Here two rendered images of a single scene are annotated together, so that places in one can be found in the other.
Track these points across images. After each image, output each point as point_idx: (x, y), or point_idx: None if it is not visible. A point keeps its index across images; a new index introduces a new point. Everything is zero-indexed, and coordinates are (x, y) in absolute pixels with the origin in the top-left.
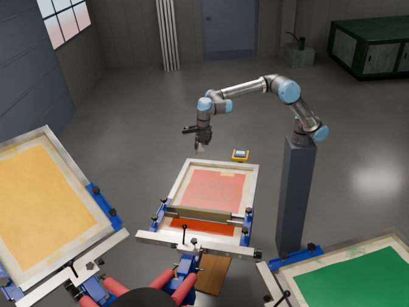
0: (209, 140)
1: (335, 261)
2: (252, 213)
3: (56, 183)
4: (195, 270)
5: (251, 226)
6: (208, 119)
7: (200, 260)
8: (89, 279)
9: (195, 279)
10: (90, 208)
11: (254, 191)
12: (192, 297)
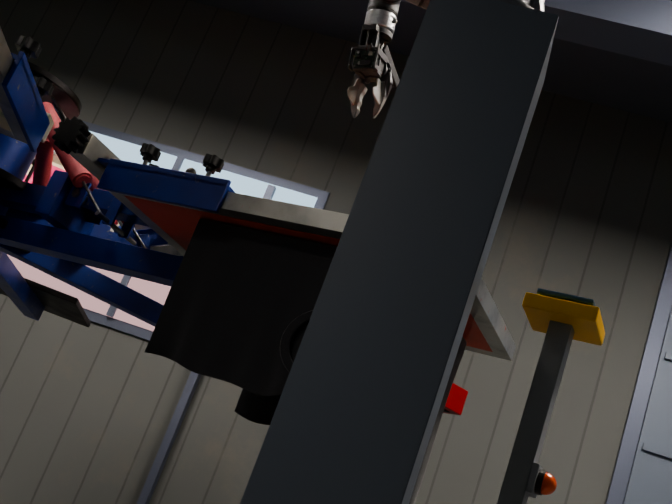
0: (357, 59)
1: None
2: (207, 176)
3: None
4: (102, 222)
5: (165, 172)
6: (370, 7)
7: (132, 267)
8: (144, 229)
9: (74, 162)
10: None
11: (305, 206)
12: (47, 185)
